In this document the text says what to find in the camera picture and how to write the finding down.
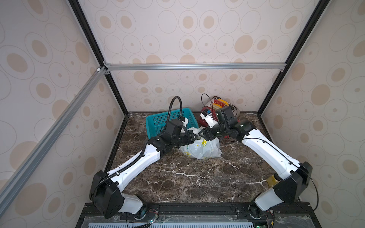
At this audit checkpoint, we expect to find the teal plastic basket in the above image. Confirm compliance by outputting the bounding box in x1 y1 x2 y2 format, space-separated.
145 108 199 139

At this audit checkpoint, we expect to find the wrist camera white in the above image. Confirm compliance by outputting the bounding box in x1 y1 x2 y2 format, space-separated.
200 109 218 128
180 116 189 128

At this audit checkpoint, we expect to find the left aluminium frame bar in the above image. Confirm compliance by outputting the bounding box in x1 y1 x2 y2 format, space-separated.
1 66 106 216

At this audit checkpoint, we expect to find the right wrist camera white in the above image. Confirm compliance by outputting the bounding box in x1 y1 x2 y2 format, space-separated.
200 109 218 128

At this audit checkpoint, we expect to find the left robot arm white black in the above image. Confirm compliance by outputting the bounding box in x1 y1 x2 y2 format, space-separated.
89 117 196 219

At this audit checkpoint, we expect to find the white plastic bag lemon print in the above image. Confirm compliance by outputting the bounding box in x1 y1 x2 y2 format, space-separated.
179 137 222 160

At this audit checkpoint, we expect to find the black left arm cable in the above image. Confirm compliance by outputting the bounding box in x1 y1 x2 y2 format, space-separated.
166 96 183 123

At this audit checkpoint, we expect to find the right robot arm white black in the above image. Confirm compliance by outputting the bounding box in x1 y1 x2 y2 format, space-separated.
199 106 313 219

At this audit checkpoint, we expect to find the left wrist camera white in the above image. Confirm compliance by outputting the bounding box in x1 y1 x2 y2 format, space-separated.
180 116 189 128

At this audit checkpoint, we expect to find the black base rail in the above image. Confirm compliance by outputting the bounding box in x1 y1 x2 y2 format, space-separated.
76 202 321 228

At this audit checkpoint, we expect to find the yellow jar black lid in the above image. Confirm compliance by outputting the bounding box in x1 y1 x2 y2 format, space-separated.
266 174 281 187

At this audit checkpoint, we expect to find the red toaster with toast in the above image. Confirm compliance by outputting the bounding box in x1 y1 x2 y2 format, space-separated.
201 96 240 122

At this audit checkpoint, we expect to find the horizontal aluminium frame bar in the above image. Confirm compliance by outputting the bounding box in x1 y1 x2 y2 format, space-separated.
106 62 287 71

